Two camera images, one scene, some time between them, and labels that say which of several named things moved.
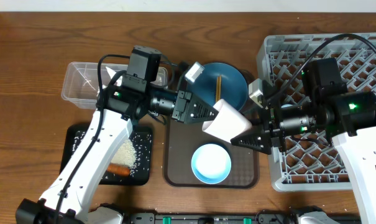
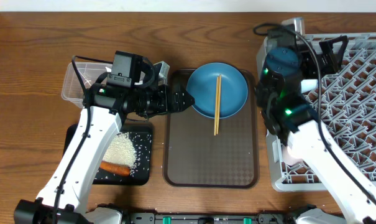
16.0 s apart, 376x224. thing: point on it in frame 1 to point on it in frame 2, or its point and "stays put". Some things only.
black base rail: [260, 218] stays put
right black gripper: [270, 120] to [332, 66]
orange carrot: [117, 168] stays put
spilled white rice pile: [127, 155] stays put
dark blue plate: [233, 84] stays put
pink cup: [230, 124] to [288, 158]
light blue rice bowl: [211, 163] to [308, 84]
